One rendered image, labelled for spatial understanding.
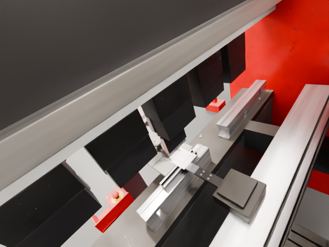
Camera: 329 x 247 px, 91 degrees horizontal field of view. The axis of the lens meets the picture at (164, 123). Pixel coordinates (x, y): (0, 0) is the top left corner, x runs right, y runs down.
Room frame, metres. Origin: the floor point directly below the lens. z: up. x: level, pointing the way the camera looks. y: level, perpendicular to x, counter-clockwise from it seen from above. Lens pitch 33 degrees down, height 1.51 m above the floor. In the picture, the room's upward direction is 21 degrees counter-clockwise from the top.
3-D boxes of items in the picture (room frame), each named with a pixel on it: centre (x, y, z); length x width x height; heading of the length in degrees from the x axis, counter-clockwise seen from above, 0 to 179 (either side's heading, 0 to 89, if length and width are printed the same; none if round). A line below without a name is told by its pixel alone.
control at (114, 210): (0.56, 0.43, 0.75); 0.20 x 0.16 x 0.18; 123
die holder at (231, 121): (0.76, -0.48, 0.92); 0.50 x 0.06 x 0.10; 123
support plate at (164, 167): (0.59, 0.07, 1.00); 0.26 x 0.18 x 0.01; 33
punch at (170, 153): (0.46, -0.01, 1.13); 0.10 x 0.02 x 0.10; 123
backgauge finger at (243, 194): (0.32, -0.10, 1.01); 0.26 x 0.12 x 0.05; 33
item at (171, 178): (0.45, 0.01, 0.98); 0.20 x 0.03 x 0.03; 123
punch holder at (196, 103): (0.58, -0.20, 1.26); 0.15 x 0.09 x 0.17; 123
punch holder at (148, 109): (0.48, -0.03, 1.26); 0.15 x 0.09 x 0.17; 123
